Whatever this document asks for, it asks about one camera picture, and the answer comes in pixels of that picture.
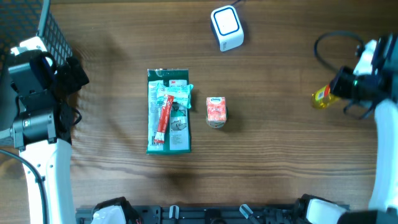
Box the yellow oil bottle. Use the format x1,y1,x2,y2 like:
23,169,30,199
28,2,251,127
311,84,340,110

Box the grey plastic mesh basket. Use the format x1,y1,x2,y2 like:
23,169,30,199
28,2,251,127
1,0,73,146

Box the red stick sachet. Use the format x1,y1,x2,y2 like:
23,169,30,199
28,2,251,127
154,95,174,144

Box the teal pack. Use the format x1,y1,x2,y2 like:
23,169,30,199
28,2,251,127
156,84,194,109

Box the green 3M package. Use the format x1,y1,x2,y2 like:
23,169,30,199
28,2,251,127
147,68,191,154

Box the orange tissue box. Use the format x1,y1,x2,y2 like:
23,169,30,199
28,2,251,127
206,97,227,123

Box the green lidded jar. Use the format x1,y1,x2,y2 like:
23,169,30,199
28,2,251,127
206,116,227,129

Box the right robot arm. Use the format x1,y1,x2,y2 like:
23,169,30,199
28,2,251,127
290,30,397,223

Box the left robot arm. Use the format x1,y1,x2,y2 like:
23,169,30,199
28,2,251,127
1,50,89,223

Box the white barcode scanner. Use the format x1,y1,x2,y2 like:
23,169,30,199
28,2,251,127
210,5,244,52

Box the left black camera cable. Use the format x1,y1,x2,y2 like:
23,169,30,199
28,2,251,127
0,147,49,224

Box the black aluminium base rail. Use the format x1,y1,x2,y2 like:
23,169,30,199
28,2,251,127
74,203,351,224

